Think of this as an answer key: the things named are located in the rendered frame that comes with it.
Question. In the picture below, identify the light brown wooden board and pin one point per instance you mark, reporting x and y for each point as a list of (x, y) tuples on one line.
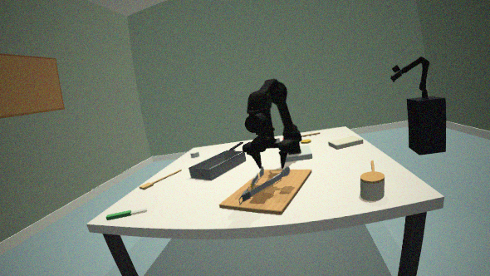
[(273, 199)]

